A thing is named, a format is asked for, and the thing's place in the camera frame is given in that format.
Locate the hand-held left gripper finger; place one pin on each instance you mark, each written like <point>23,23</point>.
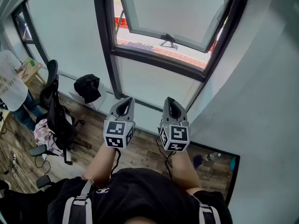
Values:
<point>114,107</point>
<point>132,111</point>

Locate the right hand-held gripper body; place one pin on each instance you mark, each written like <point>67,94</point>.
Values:
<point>177,136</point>

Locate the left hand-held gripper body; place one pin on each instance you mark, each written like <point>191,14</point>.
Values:
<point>115,134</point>

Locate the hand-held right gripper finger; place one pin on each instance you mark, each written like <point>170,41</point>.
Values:
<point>166,113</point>
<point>183,115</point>

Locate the person's right forearm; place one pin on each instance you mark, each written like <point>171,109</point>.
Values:
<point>184,171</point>

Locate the person's left forearm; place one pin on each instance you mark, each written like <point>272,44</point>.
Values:
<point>100,164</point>

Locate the frosted glass window sash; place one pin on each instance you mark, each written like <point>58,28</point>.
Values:
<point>177,10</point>

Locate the dark fixed window mullion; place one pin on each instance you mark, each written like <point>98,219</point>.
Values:
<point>36,31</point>

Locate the small dark framed window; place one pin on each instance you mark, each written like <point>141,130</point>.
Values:
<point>23,29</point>

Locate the white flat sheet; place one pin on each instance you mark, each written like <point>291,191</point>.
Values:
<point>104,101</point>

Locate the dark blue small object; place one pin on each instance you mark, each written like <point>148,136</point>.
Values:
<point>198,160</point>

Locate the black bag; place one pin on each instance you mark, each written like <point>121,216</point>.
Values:
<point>87,87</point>

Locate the clear water bottle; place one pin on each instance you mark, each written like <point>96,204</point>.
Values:
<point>211,157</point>

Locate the teal capped container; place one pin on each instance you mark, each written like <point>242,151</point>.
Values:
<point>232,164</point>

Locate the black office chair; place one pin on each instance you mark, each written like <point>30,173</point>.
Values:
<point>43,181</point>
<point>52,94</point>

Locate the person's black clothing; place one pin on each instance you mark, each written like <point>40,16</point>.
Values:
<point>144,195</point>

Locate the pink checkered cloth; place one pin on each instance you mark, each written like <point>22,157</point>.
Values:
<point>45,134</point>

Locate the red outdoor banner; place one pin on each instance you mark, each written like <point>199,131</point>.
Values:
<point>120,22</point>

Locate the small wooden table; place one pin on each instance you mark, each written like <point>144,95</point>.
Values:
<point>32,72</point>

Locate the white power strip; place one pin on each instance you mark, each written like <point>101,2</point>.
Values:
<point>14,158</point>

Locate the dark window frame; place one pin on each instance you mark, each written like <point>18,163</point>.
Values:
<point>105,31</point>

